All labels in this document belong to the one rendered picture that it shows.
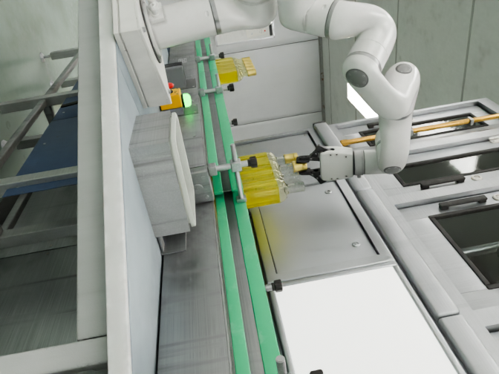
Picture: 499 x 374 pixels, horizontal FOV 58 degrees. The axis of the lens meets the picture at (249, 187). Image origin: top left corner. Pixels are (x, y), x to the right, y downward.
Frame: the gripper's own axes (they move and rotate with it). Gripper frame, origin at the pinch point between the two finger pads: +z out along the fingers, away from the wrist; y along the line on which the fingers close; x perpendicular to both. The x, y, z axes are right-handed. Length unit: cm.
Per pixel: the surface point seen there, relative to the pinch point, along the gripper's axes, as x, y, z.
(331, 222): 13.0, -13.0, -7.9
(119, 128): 51, 37, 30
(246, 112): -569, -202, 125
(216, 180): 17.6, 6.0, 23.4
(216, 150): 12.8, 13.2, 23.1
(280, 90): -583, -175, 67
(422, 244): 20.9, -15.5, -32.3
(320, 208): 5.1, -12.8, -4.6
